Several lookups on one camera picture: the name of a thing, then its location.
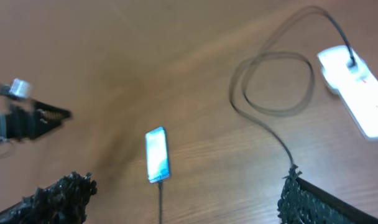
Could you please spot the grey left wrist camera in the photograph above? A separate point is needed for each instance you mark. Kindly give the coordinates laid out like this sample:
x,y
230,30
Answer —
x,y
17,90

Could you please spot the white power strip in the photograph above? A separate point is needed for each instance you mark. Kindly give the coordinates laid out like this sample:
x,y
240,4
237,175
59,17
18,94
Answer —
x,y
361,100

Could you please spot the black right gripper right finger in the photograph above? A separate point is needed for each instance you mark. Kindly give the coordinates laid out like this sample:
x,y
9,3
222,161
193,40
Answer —
x,y
302,202

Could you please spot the Samsung Galaxy smartphone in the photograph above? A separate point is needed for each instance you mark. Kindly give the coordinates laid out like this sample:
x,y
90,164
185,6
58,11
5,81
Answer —
x,y
157,160

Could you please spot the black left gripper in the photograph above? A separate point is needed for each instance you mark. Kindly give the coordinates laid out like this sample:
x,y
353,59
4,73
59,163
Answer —
x,y
20,124

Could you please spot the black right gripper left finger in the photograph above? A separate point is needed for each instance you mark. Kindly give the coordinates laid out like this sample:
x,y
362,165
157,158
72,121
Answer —
x,y
62,202

